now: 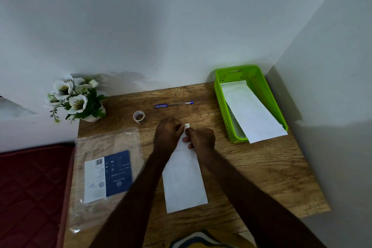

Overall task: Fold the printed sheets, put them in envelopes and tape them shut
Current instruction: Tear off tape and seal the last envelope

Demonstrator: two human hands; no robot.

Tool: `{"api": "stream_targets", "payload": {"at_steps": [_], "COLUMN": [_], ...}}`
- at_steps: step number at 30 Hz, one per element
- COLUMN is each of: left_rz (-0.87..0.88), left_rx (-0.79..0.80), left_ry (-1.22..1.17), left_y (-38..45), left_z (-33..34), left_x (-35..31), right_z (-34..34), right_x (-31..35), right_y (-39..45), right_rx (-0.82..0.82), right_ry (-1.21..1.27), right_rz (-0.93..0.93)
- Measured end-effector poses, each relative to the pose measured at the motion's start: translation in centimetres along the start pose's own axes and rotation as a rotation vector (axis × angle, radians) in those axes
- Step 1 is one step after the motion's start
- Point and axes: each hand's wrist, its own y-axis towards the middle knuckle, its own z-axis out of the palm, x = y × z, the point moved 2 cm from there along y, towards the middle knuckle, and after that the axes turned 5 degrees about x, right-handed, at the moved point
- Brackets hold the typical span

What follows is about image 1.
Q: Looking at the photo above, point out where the blue ballpoint pen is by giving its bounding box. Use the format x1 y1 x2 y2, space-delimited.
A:
155 101 195 109

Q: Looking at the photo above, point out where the dark red quilted mattress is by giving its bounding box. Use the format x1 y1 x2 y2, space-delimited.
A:
0 144 75 248

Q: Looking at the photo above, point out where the long white paper envelope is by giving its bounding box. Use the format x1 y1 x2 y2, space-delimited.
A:
220 80 288 144

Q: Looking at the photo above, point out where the person's left forearm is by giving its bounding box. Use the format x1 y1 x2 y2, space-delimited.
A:
90 152 175 248

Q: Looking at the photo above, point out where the person's right hand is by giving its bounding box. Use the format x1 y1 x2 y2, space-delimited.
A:
182 127 216 160

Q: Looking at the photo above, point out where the clear plastic packet blue label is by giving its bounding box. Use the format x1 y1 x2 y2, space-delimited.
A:
67 127 145 234

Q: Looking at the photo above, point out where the green plastic basket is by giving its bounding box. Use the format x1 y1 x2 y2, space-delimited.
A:
214 65 289 144

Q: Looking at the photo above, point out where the person's left hand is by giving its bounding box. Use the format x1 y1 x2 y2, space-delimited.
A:
153 117 185 156

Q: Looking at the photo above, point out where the white flower pot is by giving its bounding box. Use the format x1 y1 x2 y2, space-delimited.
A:
83 104 107 123

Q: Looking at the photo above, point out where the artificial white flower plant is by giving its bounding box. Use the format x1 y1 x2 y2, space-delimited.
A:
44 74 107 123

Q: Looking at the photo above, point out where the yellow striped garment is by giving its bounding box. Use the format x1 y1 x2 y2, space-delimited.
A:
169 229 257 248

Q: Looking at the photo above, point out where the person's right forearm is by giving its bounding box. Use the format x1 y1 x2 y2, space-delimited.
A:
197 152 327 248

